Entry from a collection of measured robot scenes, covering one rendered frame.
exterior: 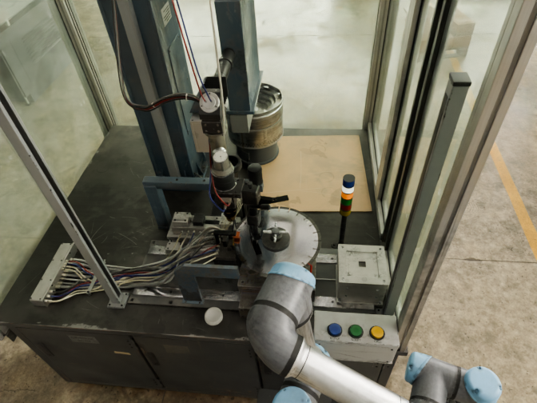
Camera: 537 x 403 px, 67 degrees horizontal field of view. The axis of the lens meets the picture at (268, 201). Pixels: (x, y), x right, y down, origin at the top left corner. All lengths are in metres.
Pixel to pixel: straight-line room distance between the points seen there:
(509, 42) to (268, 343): 0.71
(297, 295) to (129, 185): 1.50
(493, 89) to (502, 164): 2.90
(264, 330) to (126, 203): 1.42
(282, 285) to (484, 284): 2.03
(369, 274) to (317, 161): 0.85
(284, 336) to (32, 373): 2.03
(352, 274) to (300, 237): 0.24
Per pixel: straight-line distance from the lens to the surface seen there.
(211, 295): 1.71
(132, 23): 1.71
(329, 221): 1.93
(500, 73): 0.82
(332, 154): 2.28
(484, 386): 1.07
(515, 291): 2.90
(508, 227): 3.23
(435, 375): 1.07
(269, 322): 0.92
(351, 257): 1.63
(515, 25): 0.79
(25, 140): 1.27
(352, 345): 1.47
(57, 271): 1.98
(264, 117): 2.00
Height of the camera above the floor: 2.20
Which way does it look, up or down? 46 degrees down
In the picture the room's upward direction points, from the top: 4 degrees counter-clockwise
